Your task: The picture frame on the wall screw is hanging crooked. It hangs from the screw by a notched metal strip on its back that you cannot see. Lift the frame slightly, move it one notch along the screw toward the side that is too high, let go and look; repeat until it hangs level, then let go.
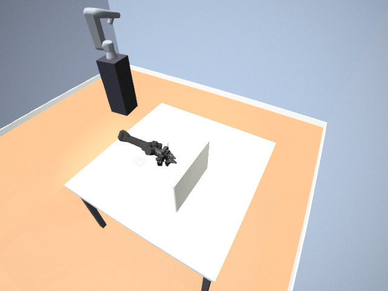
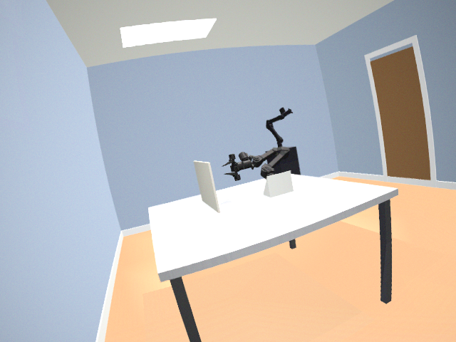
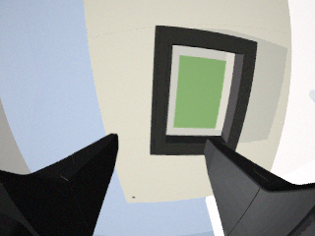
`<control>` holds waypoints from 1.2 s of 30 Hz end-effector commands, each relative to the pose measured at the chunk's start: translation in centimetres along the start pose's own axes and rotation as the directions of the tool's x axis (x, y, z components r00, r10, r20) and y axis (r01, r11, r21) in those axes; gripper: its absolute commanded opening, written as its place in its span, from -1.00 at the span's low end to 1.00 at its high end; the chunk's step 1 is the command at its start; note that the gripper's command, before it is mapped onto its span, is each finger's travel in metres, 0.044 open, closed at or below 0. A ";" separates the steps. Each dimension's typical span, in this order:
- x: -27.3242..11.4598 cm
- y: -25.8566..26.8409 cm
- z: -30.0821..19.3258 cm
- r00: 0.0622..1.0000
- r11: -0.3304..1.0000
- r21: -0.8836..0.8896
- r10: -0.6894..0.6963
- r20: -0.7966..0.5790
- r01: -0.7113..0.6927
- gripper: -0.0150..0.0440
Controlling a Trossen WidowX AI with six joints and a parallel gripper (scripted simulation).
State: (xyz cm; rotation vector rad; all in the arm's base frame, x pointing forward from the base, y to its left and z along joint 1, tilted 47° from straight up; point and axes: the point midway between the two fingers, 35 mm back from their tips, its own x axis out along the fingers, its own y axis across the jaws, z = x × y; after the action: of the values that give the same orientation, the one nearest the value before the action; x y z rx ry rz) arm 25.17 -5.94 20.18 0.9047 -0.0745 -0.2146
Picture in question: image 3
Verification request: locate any black picture frame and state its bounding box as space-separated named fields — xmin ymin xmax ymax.
xmin=150 ymin=25 xmax=257 ymax=156

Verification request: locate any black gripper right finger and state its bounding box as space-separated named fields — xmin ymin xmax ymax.
xmin=204 ymin=139 xmax=315 ymax=236

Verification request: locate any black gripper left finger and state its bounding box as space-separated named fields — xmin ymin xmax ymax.
xmin=0 ymin=133 xmax=118 ymax=236

